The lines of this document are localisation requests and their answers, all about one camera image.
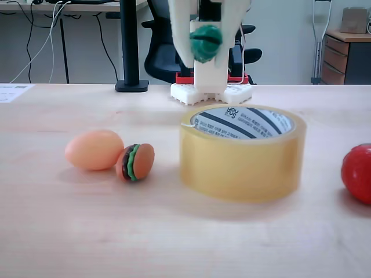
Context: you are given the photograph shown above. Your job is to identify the green toy cucumber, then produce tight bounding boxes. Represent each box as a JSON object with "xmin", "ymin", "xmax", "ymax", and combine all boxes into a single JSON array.
[{"xmin": 190, "ymin": 25, "xmax": 223, "ymax": 63}]

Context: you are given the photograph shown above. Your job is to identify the black office chair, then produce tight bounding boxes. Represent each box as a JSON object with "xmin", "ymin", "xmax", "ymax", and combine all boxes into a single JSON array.
[{"xmin": 141, "ymin": 0, "xmax": 263, "ymax": 85}]

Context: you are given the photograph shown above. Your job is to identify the red base clamp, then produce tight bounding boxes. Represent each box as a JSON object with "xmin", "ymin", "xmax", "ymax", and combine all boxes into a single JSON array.
[{"xmin": 175, "ymin": 72, "xmax": 250, "ymax": 86}]

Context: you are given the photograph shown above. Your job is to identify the black pole stand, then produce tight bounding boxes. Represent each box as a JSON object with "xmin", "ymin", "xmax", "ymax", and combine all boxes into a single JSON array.
[{"xmin": 115, "ymin": 0, "xmax": 150, "ymax": 93}]

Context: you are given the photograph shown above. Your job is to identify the grey metal crutch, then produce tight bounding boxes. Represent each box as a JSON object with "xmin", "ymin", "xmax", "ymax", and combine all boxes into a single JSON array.
[{"xmin": 310, "ymin": 0, "xmax": 333, "ymax": 85}]

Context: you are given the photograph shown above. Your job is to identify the brown drawer cabinet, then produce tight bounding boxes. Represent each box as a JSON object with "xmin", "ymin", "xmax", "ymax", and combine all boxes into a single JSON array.
[{"xmin": 321, "ymin": 28, "xmax": 371, "ymax": 85}]

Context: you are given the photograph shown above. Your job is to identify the cardboard box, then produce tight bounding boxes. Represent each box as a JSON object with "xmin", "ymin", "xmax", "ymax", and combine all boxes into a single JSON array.
[{"xmin": 339, "ymin": 7, "xmax": 369, "ymax": 34}]

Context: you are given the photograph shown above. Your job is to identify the toy hamburger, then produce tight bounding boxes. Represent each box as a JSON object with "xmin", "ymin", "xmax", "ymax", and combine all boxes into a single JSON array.
[{"xmin": 115, "ymin": 143, "xmax": 155, "ymax": 183}]

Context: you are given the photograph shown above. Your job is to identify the clear packing tape roll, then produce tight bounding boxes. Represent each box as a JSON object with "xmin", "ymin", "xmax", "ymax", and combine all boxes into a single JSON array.
[{"xmin": 179, "ymin": 104, "xmax": 307, "ymax": 203}]

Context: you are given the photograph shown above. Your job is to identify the beige toy egg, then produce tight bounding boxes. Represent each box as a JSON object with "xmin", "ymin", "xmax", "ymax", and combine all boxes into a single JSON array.
[{"xmin": 64, "ymin": 129, "xmax": 125, "ymax": 171}]

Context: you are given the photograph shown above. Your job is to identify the white printed paper sheet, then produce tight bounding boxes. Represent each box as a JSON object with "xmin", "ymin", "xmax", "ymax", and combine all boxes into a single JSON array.
[{"xmin": 0, "ymin": 83, "xmax": 37, "ymax": 104}]

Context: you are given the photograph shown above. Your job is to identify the red toy tomato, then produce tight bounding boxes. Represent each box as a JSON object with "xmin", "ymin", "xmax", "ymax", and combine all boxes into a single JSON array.
[{"xmin": 341, "ymin": 143, "xmax": 371, "ymax": 206}]

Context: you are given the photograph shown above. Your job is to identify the black hanging cable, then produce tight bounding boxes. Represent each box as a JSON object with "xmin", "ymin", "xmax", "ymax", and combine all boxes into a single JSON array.
[
  {"xmin": 94, "ymin": 13, "xmax": 120, "ymax": 85},
  {"xmin": 25, "ymin": 10, "xmax": 40, "ymax": 85}
]

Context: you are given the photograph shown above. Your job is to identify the white hanging cable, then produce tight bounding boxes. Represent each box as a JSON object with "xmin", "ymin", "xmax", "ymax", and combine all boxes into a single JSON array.
[{"xmin": 5, "ymin": 0, "xmax": 72, "ymax": 85}]

